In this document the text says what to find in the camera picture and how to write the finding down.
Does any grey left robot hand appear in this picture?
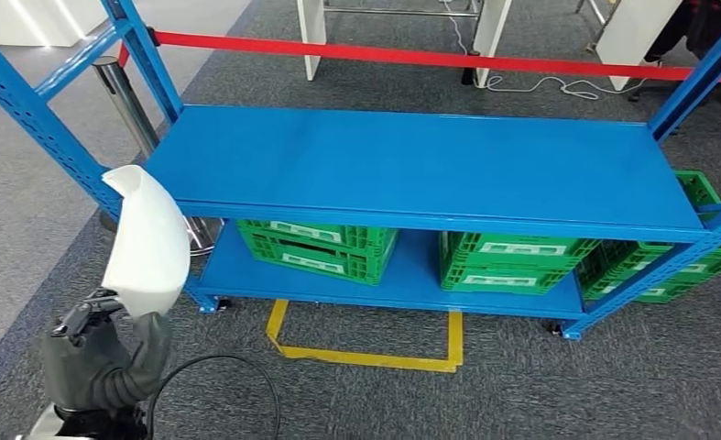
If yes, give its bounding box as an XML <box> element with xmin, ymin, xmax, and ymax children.
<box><xmin>38</xmin><ymin>290</ymin><xmax>173</xmax><ymax>414</ymax></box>

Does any white plastic shell part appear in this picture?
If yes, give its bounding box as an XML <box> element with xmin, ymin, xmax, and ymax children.
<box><xmin>100</xmin><ymin>165</ymin><xmax>192</xmax><ymax>320</ymax></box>

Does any blue metal shelf rack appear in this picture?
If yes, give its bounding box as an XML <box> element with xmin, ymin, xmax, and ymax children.
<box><xmin>0</xmin><ymin>0</ymin><xmax>721</xmax><ymax>341</ymax></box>

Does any green plastic crate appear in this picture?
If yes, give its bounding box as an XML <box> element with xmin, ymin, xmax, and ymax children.
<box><xmin>439</xmin><ymin>230</ymin><xmax>601</xmax><ymax>297</ymax></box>
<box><xmin>236</xmin><ymin>219</ymin><xmax>399</xmax><ymax>287</ymax></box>
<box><xmin>578</xmin><ymin>170</ymin><xmax>721</xmax><ymax>305</ymax></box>

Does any white lit plinth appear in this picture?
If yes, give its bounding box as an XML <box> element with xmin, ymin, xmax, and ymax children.
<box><xmin>0</xmin><ymin>0</ymin><xmax>109</xmax><ymax>49</ymax></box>

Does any white desk with metal bar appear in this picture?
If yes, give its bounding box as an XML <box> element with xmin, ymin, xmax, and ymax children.
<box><xmin>296</xmin><ymin>0</ymin><xmax>513</xmax><ymax>89</ymax></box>

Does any red barrier belt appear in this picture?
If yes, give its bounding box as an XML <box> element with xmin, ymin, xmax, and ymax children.
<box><xmin>116</xmin><ymin>30</ymin><xmax>721</xmax><ymax>86</ymax></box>

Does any white desk panel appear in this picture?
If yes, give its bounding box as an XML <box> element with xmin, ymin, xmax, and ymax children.
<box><xmin>575</xmin><ymin>0</ymin><xmax>683</xmax><ymax>93</ymax></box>

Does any person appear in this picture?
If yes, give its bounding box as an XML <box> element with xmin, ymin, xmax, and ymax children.
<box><xmin>645</xmin><ymin>0</ymin><xmax>721</xmax><ymax>62</ymax></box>

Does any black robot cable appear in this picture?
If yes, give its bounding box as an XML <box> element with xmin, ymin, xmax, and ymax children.
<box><xmin>144</xmin><ymin>355</ymin><xmax>282</xmax><ymax>440</ymax></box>

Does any chrome stanchion post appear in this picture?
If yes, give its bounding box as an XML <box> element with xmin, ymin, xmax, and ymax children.
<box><xmin>92</xmin><ymin>55</ymin><xmax>224</xmax><ymax>258</ymax></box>

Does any short black post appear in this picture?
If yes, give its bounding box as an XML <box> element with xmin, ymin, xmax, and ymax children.
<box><xmin>462</xmin><ymin>51</ymin><xmax>481</xmax><ymax>86</ymax></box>

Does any white floor cable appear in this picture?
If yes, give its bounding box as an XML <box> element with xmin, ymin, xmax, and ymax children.
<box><xmin>439</xmin><ymin>0</ymin><xmax>647</xmax><ymax>102</ymax></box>

